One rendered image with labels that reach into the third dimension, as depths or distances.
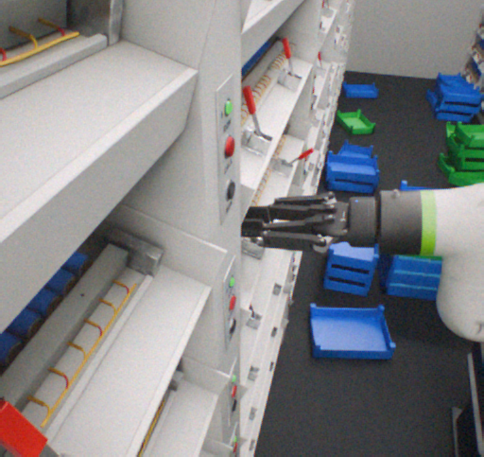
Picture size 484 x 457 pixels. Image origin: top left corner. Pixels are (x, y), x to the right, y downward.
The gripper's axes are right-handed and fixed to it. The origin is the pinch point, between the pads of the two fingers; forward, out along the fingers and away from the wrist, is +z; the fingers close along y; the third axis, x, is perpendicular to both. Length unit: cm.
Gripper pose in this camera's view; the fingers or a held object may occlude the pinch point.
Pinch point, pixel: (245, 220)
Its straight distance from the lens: 63.9
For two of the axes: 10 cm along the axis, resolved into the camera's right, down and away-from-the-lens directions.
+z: -9.4, -0.1, 3.4
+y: 2.7, -5.9, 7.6
